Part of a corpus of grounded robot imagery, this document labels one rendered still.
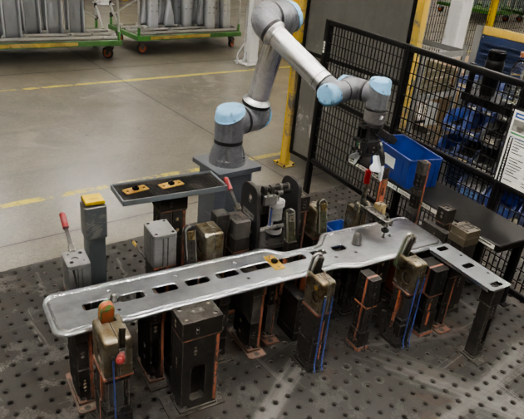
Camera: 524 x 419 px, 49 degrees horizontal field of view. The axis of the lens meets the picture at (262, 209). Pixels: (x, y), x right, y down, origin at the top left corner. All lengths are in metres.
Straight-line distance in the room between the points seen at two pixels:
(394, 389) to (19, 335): 1.23
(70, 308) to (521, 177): 1.68
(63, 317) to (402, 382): 1.07
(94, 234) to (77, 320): 0.38
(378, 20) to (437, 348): 2.72
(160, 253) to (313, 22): 3.34
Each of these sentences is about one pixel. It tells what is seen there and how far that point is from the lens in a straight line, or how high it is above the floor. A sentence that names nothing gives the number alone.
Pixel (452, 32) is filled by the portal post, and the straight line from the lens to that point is 6.40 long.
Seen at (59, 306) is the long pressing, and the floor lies 1.00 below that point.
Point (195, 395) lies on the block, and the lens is 1.77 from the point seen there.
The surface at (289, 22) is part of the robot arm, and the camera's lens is 2.19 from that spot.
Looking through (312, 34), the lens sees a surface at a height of 1.19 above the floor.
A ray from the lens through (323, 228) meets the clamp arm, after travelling 2.12.
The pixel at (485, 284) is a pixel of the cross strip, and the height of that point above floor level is 1.00.
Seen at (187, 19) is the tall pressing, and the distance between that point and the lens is 9.86.
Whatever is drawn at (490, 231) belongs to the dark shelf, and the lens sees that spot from 2.32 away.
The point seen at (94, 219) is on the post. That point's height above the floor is 1.10.
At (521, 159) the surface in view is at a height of 1.27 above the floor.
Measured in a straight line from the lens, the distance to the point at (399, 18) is 4.22.
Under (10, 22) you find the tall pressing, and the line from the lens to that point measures 8.46.
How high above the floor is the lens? 2.00
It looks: 27 degrees down
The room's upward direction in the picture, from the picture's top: 6 degrees clockwise
